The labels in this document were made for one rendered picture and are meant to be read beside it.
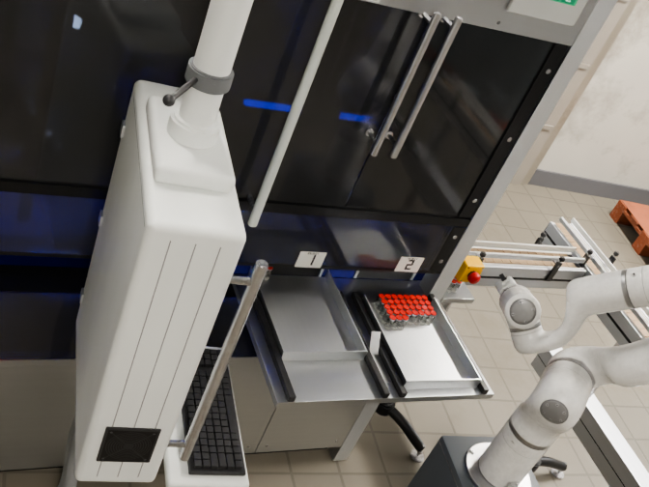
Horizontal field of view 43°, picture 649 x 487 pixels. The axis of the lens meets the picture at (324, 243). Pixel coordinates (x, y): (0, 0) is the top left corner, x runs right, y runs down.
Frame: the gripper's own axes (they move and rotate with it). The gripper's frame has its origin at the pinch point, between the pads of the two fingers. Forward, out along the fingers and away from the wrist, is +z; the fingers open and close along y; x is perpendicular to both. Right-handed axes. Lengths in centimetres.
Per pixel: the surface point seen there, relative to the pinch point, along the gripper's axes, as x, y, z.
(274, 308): -61, -25, 7
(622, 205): 100, 44, 357
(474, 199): 4.0, -25.2, 22.9
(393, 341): -36.5, 0.6, 17.4
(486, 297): -8, 35, 220
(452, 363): -24.5, 15.0, 20.7
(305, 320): -55, -18, 8
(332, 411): -74, 20, 62
